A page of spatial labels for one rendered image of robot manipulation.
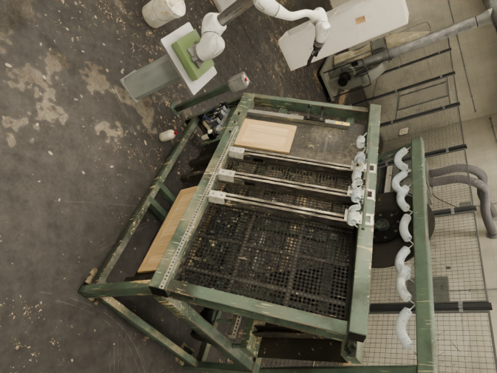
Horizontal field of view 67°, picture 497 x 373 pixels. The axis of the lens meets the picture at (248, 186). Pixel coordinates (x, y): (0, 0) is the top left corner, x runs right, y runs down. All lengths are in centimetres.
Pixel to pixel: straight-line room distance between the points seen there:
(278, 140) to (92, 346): 219
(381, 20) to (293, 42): 147
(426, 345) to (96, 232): 248
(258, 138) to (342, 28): 386
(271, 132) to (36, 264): 210
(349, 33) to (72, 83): 470
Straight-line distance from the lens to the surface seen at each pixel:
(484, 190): 792
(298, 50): 714
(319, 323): 233
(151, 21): 444
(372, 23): 682
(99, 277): 306
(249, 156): 315
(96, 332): 328
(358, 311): 234
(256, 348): 302
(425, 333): 275
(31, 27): 357
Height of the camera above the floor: 270
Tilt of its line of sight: 33 degrees down
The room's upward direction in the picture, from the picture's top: 77 degrees clockwise
